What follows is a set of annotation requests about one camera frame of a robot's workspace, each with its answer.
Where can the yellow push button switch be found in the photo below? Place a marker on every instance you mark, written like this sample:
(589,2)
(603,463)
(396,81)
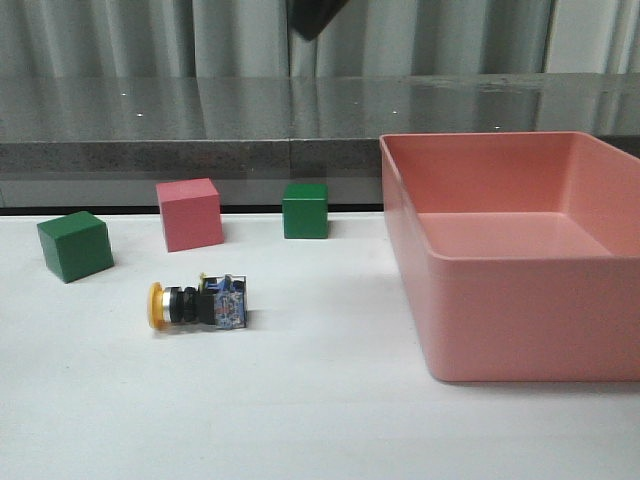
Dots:
(217,302)

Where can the right green cube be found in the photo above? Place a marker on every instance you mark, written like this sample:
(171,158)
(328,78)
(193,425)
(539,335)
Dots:
(305,211)

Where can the green cube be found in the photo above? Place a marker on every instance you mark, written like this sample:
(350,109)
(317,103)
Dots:
(75,245)
(305,211)

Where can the pink cube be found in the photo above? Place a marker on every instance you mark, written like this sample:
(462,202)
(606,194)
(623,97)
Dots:
(190,213)

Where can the pink plastic bin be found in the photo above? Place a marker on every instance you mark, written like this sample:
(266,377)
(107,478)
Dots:
(519,253)

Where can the left green cube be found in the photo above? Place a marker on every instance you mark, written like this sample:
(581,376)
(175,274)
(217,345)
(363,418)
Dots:
(75,245)

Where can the grey stone counter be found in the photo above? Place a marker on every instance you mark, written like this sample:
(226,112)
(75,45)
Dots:
(104,144)

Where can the grey curtain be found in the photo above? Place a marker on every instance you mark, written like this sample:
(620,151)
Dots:
(365,39)

